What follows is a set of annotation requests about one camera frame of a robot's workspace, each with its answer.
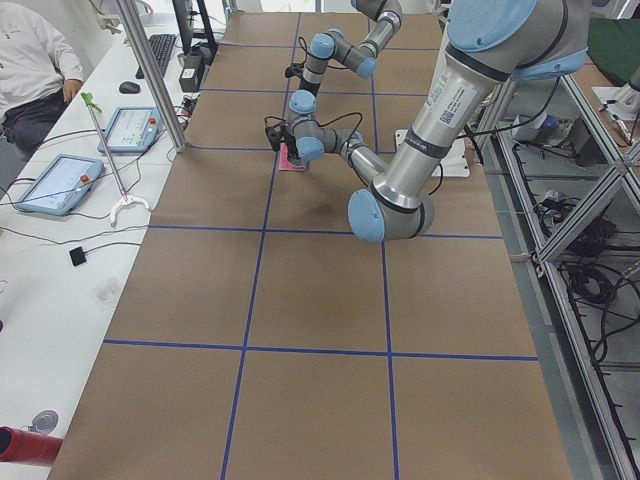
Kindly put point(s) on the pink towel with white edge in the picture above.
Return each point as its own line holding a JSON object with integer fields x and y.
{"x": 284, "y": 162}

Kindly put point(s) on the blue tape strip lengthwise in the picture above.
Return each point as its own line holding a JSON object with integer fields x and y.
{"x": 248, "y": 325}

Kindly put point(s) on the black monitor stand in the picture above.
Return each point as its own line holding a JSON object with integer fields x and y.
{"x": 194, "y": 27}

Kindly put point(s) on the black power box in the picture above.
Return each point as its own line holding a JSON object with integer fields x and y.
{"x": 192, "y": 73}

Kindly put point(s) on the black keyboard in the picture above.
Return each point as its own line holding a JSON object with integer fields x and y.
{"x": 162, "y": 47}

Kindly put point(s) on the far blue teach pendant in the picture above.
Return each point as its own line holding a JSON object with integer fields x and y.
{"x": 133, "y": 130}

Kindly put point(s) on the blue teach pendant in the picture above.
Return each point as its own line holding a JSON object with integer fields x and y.
{"x": 61, "y": 186}
{"x": 133, "y": 130}

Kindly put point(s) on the black computer mouse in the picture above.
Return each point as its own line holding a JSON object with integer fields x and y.
{"x": 129, "y": 88}

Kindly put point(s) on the reacher grabber stick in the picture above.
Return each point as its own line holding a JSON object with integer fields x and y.
{"x": 126, "y": 199}

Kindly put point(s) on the near blue teach pendant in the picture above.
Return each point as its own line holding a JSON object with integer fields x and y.
{"x": 61, "y": 186}

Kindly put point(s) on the small black square pad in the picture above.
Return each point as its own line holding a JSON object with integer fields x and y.
{"x": 77, "y": 256}

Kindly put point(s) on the person in white shirt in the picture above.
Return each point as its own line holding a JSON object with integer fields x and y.
{"x": 40, "y": 75}

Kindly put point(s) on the green cloth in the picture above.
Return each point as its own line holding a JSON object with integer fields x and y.
{"x": 613, "y": 46}

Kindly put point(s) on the round metal grommet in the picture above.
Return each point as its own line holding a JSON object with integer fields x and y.
{"x": 45, "y": 422}

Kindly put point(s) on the red cylinder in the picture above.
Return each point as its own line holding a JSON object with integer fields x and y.
{"x": 28, "y": 448}

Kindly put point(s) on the aluminium frame post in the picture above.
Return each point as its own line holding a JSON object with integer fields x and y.
{"x": 146, "y": 59}

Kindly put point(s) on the aluminium frame rail structure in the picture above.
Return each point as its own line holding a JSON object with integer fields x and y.
{"x": 563, "y": 164}

